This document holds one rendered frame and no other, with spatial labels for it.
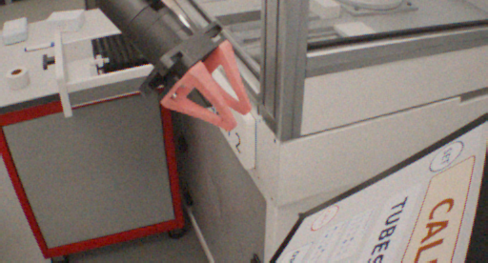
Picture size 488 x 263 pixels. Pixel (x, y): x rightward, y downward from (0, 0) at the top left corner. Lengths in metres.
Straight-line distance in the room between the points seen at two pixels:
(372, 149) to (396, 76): 0.15
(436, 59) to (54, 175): 1.16
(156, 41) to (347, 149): 0.46
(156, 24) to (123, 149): 1.03
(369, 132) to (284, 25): 0.29
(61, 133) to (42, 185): 0.21
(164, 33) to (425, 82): 0.54
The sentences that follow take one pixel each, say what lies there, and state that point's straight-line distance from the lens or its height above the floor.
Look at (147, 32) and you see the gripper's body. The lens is 0.50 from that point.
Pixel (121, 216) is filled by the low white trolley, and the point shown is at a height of 0.22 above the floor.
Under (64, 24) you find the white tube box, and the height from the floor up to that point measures 0.79.
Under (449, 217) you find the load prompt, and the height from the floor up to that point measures 1.16.
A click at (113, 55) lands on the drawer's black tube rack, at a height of 0.90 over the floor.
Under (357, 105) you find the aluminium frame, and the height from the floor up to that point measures 0.98.
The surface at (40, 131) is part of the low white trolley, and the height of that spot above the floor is 0.63.
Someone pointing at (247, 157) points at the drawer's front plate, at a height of 0.85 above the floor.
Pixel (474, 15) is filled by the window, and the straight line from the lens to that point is 0.93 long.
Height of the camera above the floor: 1.40
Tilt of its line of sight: 35 degrees down
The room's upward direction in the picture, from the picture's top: straight up
